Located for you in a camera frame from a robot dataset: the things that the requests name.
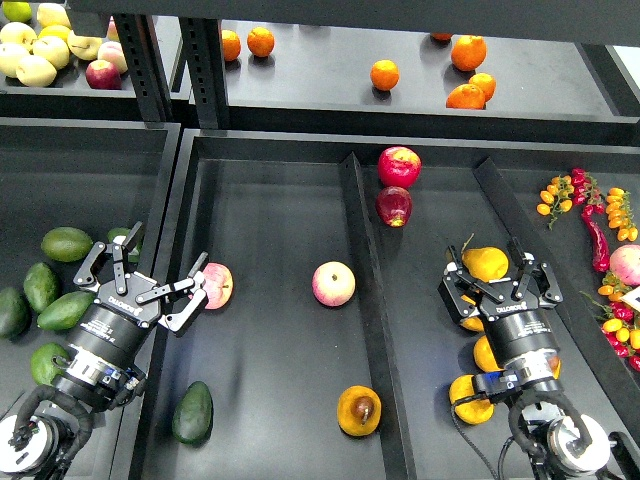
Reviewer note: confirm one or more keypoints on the dark green avocado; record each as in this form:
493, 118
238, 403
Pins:
193, 414

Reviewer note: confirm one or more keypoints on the yellow pear with stem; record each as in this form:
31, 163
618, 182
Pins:
487, 264

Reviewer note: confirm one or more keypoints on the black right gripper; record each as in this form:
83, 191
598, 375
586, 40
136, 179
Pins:
515, 323

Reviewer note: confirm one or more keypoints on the yellow pear middle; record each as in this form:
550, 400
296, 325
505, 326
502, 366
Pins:
484, 356

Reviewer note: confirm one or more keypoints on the orange front right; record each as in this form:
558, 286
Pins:
466, 96

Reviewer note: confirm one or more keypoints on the bright green avocado bottom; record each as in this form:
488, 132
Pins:
47, 362

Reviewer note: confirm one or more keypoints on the bright red apple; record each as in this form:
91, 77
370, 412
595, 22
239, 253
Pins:
399, 166

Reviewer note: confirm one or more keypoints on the pink apple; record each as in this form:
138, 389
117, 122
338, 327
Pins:
218, 285
333, 284

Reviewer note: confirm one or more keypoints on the red apple top shelf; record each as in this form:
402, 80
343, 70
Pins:
103, 75

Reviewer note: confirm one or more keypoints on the light green avocado top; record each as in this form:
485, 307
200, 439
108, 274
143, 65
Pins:
66, 244

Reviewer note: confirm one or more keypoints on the orange cherry tomato bunch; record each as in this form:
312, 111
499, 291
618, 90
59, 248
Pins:
556, 199

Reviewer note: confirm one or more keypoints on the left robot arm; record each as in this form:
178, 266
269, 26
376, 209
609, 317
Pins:
56, 421

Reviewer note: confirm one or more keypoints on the orange far left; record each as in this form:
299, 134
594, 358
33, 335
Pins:
231, 45

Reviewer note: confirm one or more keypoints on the small dark avocado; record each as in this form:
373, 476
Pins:
118, 235

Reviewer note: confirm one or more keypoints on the yellow pear lower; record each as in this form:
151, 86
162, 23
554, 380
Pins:
474, 412

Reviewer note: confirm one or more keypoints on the dark avocado left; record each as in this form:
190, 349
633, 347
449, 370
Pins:
41, 286

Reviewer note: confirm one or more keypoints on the pink apple right edge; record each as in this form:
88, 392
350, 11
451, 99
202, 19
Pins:
624, 264

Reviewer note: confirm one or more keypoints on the green avocado middle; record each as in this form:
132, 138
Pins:
65, 312

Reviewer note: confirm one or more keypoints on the red chili pepper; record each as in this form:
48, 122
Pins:
600, 248

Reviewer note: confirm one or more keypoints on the orange centre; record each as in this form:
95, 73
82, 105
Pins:
384, 75

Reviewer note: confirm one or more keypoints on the dark avocado at edge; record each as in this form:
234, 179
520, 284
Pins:
14, 313

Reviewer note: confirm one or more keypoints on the yellow pear far right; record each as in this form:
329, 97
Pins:
555, 366

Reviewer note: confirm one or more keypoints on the yellow pear under gripper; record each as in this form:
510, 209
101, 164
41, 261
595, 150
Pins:
472, 323

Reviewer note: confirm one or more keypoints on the black left tray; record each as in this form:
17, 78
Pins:
93, 175

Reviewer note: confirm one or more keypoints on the black divided centre tray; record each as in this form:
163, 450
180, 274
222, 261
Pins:
276, 360

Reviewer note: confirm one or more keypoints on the pink apple centre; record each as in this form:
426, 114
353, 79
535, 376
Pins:
333, 284

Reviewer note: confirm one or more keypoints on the pink apple left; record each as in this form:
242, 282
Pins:
218, 285

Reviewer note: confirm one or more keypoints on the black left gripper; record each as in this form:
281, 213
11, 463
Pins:
115, 327

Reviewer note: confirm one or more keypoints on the dark red apple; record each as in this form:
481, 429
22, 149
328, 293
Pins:
394, 206

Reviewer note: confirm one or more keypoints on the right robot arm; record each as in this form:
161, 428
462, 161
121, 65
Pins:
560, 442

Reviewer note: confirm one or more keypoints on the yellow pear showing stem end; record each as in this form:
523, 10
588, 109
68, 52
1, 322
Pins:
358, 411

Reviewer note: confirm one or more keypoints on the large orange right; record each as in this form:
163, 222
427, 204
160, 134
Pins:
469, 52

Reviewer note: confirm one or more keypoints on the orange right small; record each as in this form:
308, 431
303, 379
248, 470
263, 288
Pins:
486, 83

